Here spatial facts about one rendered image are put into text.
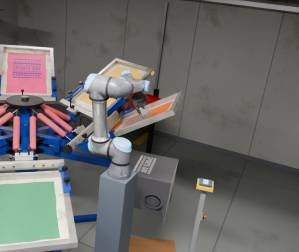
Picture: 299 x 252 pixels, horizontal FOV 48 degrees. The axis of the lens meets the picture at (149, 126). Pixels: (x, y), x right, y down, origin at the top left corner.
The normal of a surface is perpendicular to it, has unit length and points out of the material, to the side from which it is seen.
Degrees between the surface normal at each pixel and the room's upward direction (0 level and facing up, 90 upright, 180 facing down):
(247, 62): 90
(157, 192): 92
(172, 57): 90
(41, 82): 32
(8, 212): 0
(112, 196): 90
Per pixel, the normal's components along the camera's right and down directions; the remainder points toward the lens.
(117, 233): -0.40, 0.29
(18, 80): 0.26, -0.59
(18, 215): 0.11, -0.93
